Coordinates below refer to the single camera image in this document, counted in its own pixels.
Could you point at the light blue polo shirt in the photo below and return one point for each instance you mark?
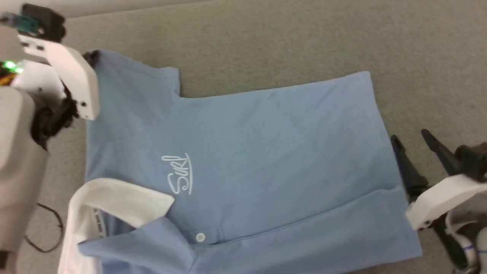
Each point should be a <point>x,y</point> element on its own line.
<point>266,152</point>

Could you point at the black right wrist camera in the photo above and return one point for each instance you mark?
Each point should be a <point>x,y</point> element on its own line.
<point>473,161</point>

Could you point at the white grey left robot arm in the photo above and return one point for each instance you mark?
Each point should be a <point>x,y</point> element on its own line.
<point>19,152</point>

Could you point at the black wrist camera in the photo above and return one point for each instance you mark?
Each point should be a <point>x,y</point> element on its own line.
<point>473,161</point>
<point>43,23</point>

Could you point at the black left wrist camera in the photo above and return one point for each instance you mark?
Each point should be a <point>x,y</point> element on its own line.
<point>43,23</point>

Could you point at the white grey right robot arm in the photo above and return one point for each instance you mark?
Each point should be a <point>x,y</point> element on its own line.
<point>464,243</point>

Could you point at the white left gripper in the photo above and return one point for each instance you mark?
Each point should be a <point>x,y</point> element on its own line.
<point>76,80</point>

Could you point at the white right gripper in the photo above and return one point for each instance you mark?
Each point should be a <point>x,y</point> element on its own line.
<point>441,199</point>

